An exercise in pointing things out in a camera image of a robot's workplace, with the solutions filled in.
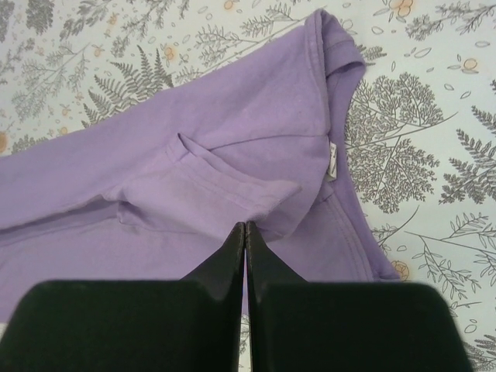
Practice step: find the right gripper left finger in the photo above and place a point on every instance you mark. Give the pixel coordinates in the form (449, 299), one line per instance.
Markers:
(192, 324)

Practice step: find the purple t shirt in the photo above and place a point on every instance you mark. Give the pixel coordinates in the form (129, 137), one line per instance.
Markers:
(152, 192)

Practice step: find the floral patterned table mat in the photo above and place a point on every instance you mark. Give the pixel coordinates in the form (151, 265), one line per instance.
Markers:
(419, 132)

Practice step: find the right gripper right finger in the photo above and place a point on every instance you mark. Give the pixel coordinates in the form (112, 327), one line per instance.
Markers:
(296, 325)

